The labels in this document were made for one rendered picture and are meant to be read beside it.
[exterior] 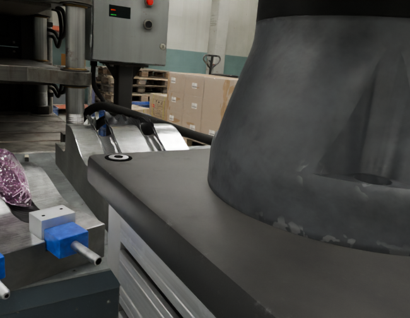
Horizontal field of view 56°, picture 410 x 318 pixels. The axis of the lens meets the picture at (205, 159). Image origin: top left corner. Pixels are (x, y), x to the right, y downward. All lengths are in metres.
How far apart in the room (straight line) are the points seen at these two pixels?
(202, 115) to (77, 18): 3.66
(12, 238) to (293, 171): 0.47
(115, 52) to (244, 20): 8.27
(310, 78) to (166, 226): 0.08
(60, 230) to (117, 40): 1.05
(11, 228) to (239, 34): 9.14
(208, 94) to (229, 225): 4.63
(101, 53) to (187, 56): 7.27
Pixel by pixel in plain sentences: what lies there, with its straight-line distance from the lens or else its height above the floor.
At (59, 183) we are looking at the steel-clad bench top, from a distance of 0.96.
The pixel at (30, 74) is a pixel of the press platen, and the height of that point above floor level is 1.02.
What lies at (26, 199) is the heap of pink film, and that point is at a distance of 0.68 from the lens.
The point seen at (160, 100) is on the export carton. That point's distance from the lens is 6.09.
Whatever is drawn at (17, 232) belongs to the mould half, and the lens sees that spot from 0.59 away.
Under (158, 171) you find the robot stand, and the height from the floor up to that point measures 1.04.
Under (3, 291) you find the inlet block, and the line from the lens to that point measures 0.46.
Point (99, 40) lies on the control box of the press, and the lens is 1.49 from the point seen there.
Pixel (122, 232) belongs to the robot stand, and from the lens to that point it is 0.34.
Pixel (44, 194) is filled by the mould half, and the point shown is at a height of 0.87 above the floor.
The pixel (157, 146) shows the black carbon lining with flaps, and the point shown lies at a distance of 0.92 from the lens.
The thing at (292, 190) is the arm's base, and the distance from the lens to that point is 0.16.
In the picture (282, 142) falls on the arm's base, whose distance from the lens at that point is 0.16.
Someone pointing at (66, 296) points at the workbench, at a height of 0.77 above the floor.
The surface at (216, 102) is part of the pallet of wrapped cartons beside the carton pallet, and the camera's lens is 4.67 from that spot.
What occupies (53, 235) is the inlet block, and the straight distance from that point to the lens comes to 0.54.
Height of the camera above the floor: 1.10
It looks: 14 degrees down
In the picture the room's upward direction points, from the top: 5 degrees clockwise
